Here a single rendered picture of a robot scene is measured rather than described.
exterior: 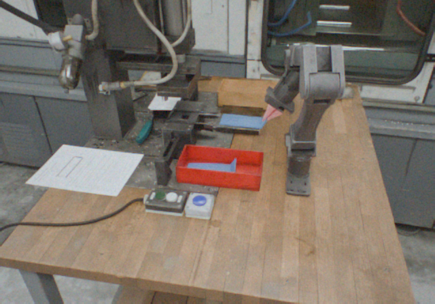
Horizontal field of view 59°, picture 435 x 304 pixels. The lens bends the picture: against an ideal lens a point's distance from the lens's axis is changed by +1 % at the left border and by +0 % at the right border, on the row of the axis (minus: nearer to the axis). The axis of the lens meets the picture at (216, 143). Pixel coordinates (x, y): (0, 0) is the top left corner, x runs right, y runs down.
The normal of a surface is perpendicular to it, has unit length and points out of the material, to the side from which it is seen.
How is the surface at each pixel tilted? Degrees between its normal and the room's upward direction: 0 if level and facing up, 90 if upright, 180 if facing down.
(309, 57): 45
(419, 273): 0
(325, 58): 71
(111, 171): 1
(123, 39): 90
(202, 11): 90
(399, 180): 90
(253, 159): 90
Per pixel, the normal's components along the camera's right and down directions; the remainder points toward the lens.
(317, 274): -0.02, -0.83
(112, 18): -0.18, 0.55
